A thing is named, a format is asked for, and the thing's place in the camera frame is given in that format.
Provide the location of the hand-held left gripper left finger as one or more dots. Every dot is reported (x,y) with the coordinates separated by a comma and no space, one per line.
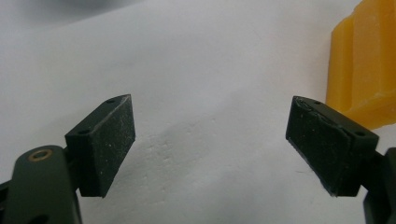
(102,146)

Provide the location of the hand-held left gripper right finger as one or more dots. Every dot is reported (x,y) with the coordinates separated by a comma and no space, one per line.
(327,149)

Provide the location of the yellow plastic block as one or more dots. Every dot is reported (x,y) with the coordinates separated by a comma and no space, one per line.
(364,62)

